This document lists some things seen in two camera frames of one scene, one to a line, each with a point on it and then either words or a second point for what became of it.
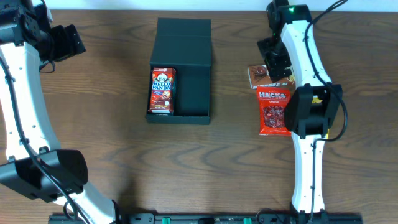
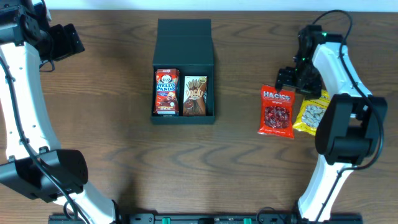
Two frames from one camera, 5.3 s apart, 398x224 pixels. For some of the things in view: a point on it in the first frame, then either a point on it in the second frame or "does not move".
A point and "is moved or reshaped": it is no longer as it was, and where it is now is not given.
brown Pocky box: x=259 y=76 → x=194 y=96
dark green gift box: x=185 y=44 does not move
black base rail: x=301 y=217 does not move
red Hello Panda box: x=163 y=84 is moved or reshaped
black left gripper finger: x=76 y=45 does not move
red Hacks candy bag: x=272 y=100 does not move
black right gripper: x=273 y=65 → x=313 y=89
